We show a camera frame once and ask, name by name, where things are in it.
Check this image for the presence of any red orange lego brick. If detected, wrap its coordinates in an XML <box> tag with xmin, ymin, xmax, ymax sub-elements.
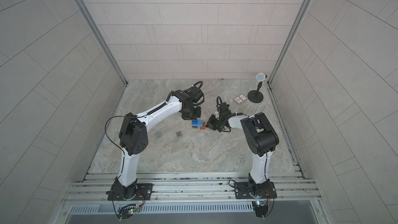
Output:
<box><xmin>200</xmin><ymin>122</ymin><xmax>206</xmax><ymax>130</ymax></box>

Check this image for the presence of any light blue long lego brick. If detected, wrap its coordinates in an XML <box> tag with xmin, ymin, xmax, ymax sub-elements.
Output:
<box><xmin>192</xmin><ymin>120</ymin><xmax>203</xmax><ymax>127</ymax></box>

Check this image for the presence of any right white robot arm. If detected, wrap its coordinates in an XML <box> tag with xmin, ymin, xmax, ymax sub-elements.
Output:
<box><xmin>206</xmin><ymin>102</ymin><xmax>279</xmax><ymax>199</ymax></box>

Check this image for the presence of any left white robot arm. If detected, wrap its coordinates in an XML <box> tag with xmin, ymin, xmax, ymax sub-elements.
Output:
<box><xmin>106</xmin><ymin>81</ymin><xmax>205</xmax><ymax>201</ymax></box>

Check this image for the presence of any black stand with round disc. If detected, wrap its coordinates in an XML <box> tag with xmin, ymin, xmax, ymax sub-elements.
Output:
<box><xmin>247</xmin><ymin>73</ymin><xmax>267</xmax><ymax>103</ymax></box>

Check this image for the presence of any right circuit board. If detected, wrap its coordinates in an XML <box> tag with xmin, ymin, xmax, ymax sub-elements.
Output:
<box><xmin>252</xmin><ymin>201</ymin><xmax>273</xmax><ymax>218</ymax></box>

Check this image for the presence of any circuit board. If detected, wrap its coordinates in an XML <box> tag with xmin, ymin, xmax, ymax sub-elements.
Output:
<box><xmin>118</xmin><ymin>204</ymin><xmax>142</xmax><ymax>221</ymax></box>
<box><xmin>252</xmin><ymin>201</ymin><xmax>273</xmax><ymax>218</ymax></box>

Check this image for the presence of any left circuit board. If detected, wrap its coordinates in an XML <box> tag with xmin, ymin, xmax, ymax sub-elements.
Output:
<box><xmin>118</xmin><ymin>204</ymin><xmax>142</xmax><ymax>221</ymax></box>

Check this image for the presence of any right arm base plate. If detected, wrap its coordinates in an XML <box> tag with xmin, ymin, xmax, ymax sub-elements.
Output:
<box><xmin>234</xmin><ymin>181</ymin><xmax>277</xmax><ymax>200</ymax></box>

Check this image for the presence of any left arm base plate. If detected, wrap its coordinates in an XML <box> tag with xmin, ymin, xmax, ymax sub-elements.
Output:
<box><xmin>106</xmin><ymin>180</ymin><xmax>153</xmax><ymax>201</ymax></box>

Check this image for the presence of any aluminium rail frame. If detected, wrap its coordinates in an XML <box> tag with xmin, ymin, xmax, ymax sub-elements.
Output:
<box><xmin>62</xmin><ymin>172</ymin><xmax>321</xmax><ymax>204</ymax></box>

